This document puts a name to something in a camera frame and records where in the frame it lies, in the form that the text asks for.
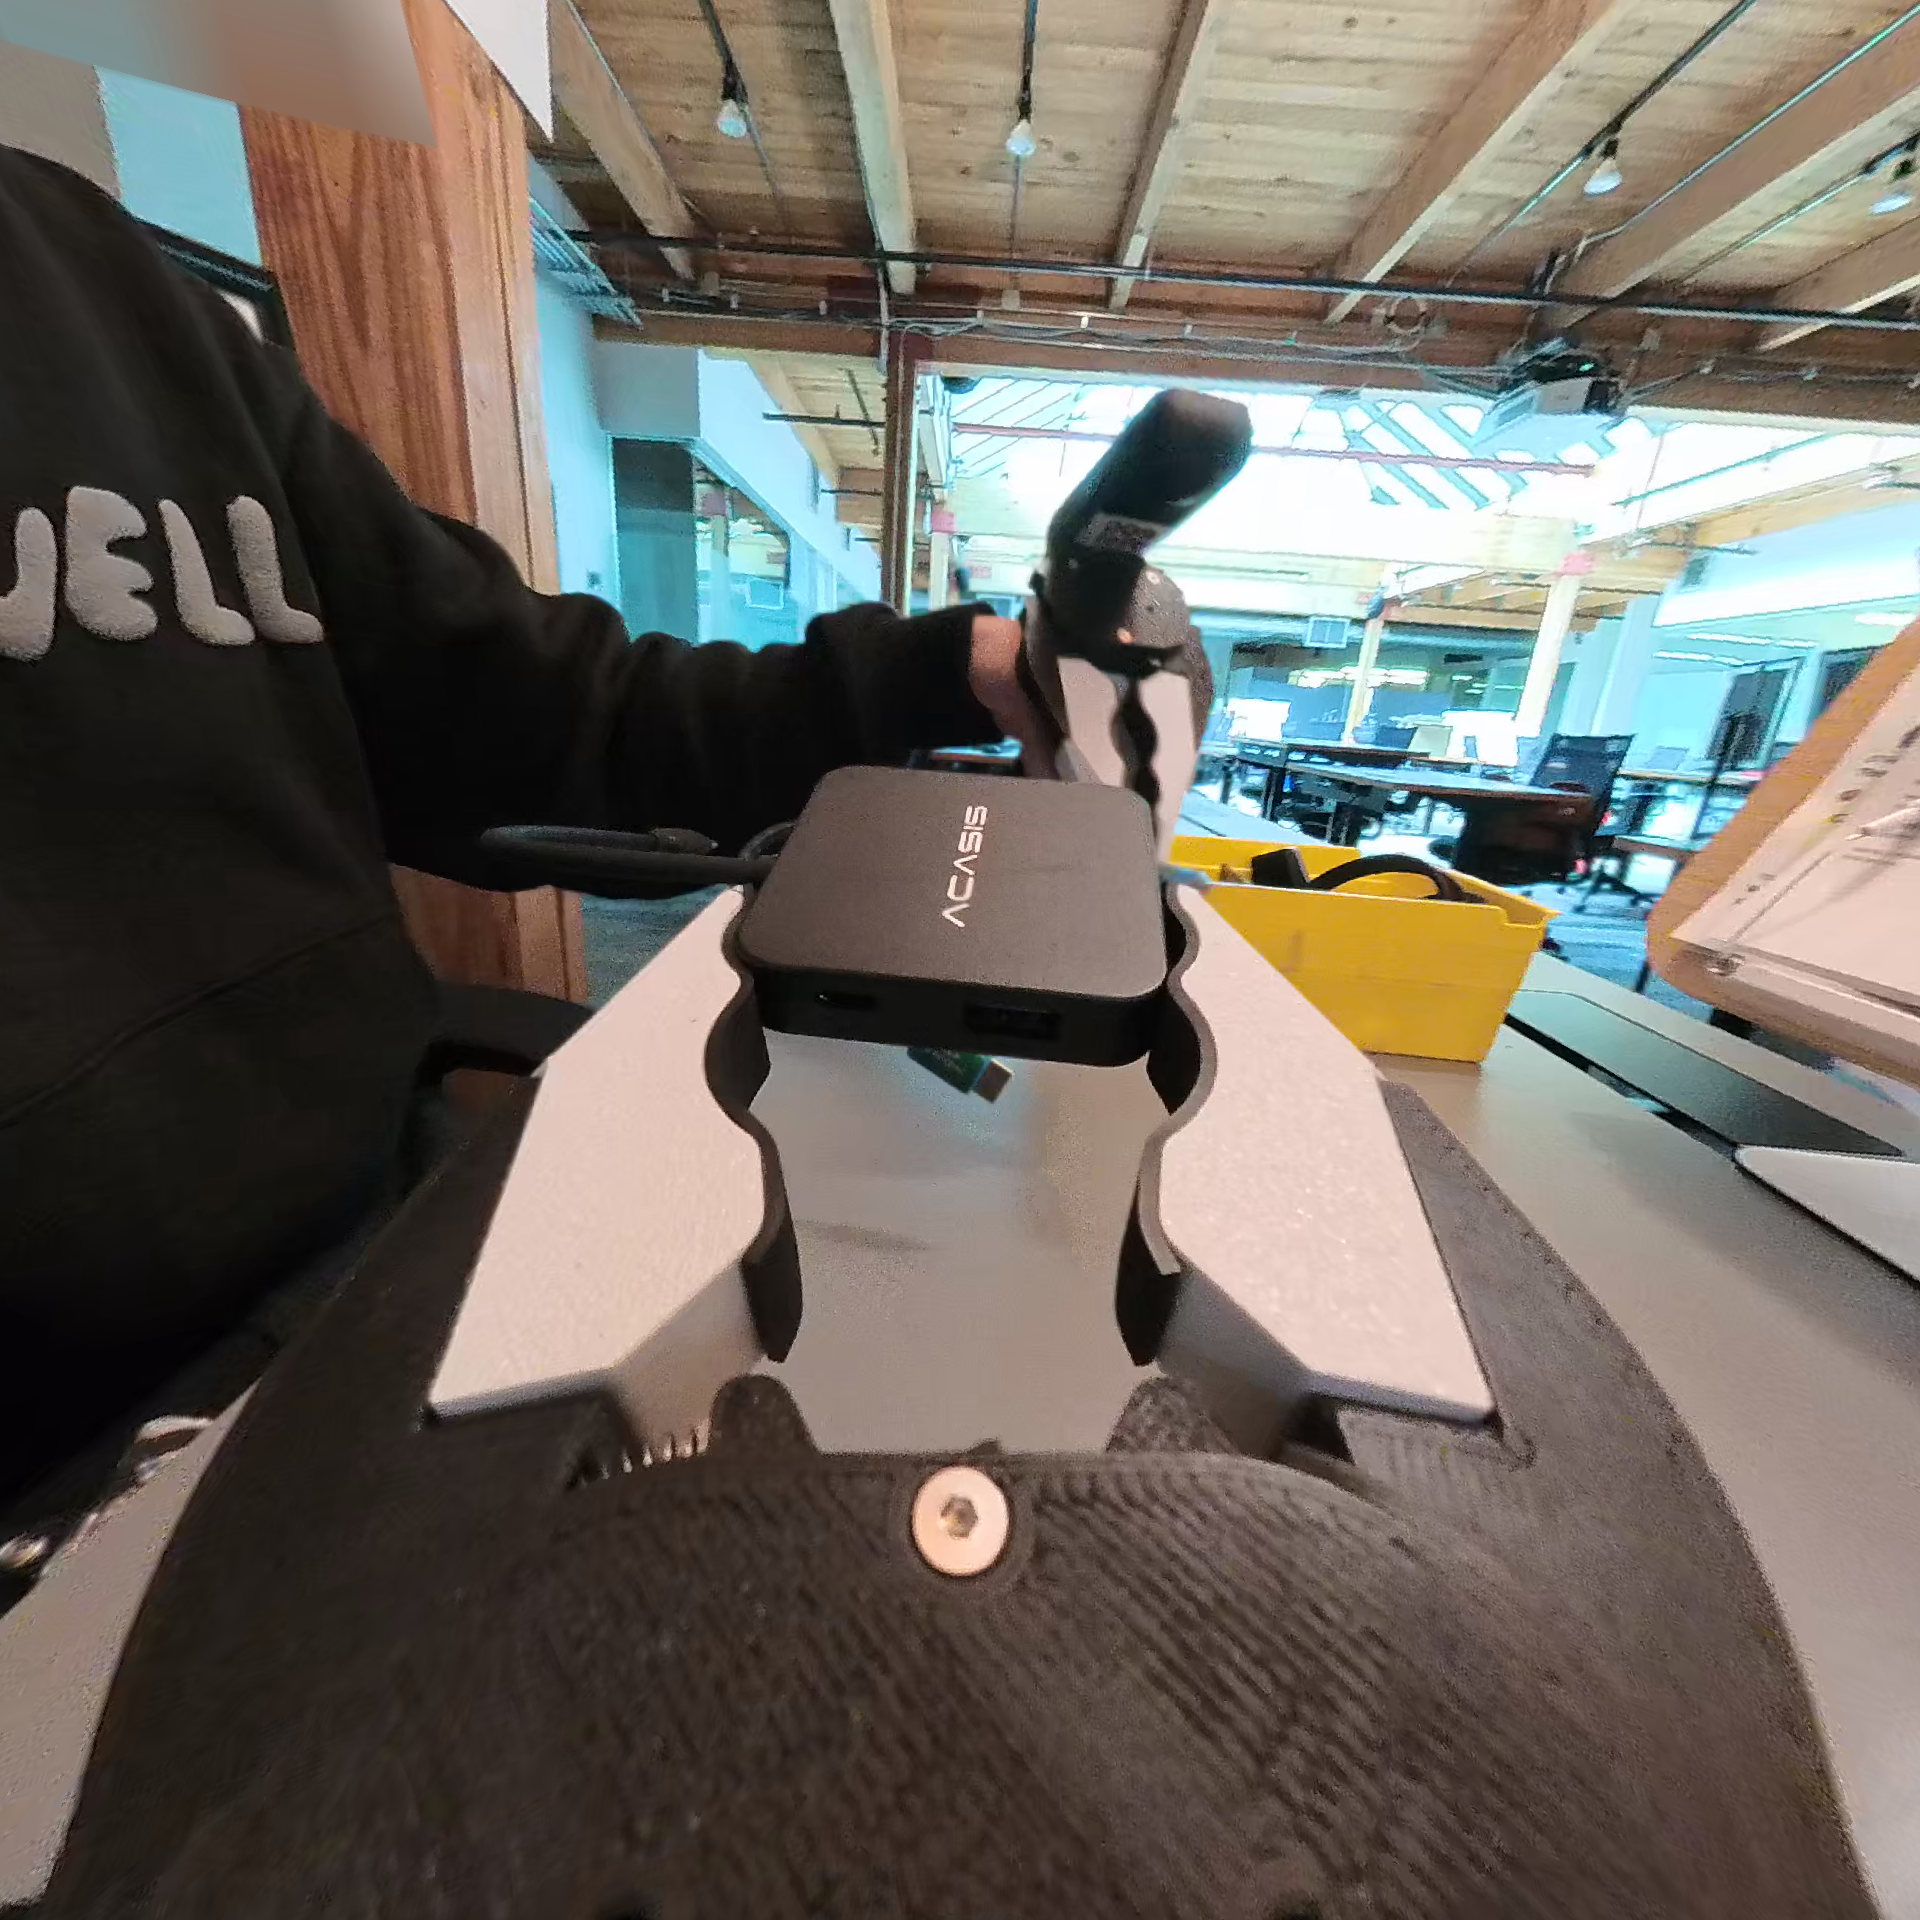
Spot person's black hoodie torso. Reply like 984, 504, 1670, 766
0, 141, 450, 1520

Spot white ceiling projector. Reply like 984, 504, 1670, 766
1476, 354, 1629, 450

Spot yellow storage bin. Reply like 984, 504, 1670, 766
1168, 836, 1559, 1066

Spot black office chair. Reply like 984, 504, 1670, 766
1498, 732, 1636, 908

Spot wooden pillar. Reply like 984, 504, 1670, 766
240, 0, 590, 1004

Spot dark office table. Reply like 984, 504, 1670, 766
1223, 736, 1579, 847

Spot black usb hub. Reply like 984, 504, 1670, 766
732, 766, 1176, 1073

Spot dark flat panel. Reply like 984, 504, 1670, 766
1506, 987, 1907, 1159

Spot green plug black cable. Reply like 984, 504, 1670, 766
906, 1044, 1019, 1115

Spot person's left hand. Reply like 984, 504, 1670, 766
967, 607, 1068, 781

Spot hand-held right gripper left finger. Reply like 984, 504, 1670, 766
428, 886, 806, 1437

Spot white rounded base plate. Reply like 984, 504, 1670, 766
1738, 1147, 1920, 1285

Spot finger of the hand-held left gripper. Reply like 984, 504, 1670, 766
1051, 655, 1145, 792
1144, 672, 1203, 853

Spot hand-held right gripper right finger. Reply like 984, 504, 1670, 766
1118, 881, 1504, 1448

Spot black hub cable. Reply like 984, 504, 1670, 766
479, 823, 798, 891

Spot person's left forearm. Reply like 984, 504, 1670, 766
382, 510, 1004, 891

